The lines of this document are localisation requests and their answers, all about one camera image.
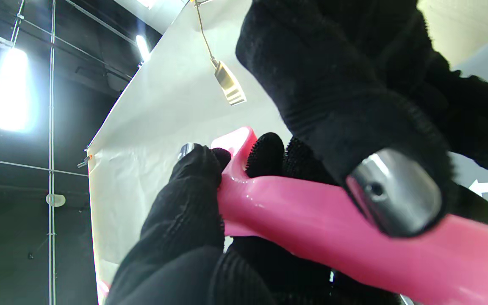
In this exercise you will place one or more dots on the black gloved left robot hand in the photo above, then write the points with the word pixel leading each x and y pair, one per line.
pixel 184 220

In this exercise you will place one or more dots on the ceiling strip light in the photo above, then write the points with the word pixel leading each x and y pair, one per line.
pixel 142 47

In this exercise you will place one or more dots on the grey plastic waste bin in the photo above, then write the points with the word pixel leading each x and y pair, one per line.
pixel 481 59

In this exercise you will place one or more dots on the brown wooden furniture piece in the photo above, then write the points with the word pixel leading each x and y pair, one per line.
pixel 229 82

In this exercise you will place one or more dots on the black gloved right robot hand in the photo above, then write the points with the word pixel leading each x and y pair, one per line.
pixel 345 84

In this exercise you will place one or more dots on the bright ceiling lamp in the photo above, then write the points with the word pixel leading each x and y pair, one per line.
pixel 11 89

